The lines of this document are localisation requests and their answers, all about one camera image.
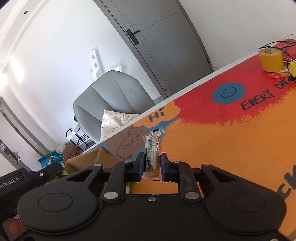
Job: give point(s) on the brown carton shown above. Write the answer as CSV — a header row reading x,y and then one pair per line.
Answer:
x,y
70,150

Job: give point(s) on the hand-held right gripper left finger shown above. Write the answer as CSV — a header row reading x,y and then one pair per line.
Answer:
x,y
140,170

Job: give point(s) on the grey padded chair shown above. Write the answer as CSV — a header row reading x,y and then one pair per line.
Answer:
x,y
120,92

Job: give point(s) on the black metal rack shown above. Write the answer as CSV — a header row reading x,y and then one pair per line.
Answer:
x,y
77,138

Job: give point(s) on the yellow plastic toy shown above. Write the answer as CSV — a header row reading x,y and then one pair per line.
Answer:
x,y
292,69

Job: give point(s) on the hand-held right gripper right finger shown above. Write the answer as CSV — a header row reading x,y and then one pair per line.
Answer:
x,y
164,170

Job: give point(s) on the yellow tape roll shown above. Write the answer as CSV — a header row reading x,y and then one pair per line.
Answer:
x,y
271,59

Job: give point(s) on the white wall outlet panel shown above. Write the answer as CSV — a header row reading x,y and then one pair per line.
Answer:
x,y
94,61

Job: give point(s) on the brown cardboard box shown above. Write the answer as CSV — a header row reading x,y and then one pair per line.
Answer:
x,y
97,157

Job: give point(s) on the grey door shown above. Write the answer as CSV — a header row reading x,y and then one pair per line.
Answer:
x,y
166,46

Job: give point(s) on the clear barcode snack packet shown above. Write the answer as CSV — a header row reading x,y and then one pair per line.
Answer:
x,y
151,148

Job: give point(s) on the blue plastic bag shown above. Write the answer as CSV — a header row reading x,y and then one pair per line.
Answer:
x,y
49,160

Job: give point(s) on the dotted white cushion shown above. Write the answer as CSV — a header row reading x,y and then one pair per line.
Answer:
x,y
113,122

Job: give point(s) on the grey door frame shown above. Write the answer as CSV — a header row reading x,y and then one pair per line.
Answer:
x,y
16,120

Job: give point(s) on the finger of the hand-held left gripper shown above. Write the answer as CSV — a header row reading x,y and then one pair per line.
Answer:
x,y
46,172

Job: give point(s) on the colourful printed table mat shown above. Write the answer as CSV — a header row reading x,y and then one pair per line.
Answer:
x,y
231,150

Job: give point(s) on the small clear wrapper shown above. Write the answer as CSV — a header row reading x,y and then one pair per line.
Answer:
x,y
278,74

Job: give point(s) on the white wall switch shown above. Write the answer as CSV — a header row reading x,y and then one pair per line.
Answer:
x,y
118,68

